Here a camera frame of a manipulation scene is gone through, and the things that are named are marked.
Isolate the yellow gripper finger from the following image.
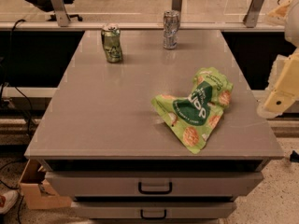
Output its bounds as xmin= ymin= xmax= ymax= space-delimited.
xmin=257 ymin=51 xmax=299 ymax=119
xmin=266 ymin=0 xmax=293 ymax=26

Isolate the green rice chip bag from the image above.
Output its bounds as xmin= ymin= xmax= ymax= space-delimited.
xmin=151 ymin=67 xmax=233 ymax=154

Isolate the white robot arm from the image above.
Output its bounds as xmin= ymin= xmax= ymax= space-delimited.
xmin=257 ymin=0 xmax=299 ymax=119

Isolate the silver soda can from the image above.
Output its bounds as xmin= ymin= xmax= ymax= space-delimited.
xmin=164 ymin=10 xmax=180 ymax=49

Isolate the green soda can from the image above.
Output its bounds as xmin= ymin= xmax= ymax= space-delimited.
xmin=101 ymin=23 xmax=122 ymax=63

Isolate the black object on floor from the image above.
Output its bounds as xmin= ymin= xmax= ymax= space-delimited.
xmin=290 ymin=151 xmax=299 ymax=162

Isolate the grey drawer cabinet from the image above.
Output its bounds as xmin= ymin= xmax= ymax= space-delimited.
xmin=26 ymin=30 xmax=283 ymax=224

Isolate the lower grey drawer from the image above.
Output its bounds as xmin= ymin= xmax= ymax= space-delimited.
xmin=71 ymin=202 xmax=236 ymax=220

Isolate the grey drawer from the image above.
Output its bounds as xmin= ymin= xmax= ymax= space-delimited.
xmin=71 ymin=202 xmax=236 ymax=220
xmin=46 ymin=171 xmax=263 ymax=197

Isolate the upper grey drawer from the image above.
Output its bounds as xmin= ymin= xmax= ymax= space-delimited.
xmin=46 ymin=171 xmax=263 ymax=197

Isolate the cardboard box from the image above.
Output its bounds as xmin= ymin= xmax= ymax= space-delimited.
xmin=19 ymin=160 xmax=72 ymax=210

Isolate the white shoe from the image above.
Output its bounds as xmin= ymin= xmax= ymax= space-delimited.
xmin=0 ymin=190 xmax=19 ymax=215

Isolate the right metal bracket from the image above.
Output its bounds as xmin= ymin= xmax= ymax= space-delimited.
xmin=243 ymin=0 xmax=264 ymax=28

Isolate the left metal bracket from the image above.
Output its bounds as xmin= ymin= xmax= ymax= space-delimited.
xmin=50 ymin=0 xmax=70 ymax=27

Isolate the black cable left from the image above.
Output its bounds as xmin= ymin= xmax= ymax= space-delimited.
xmin=0 ymin=18 xmax=37 ymax=138

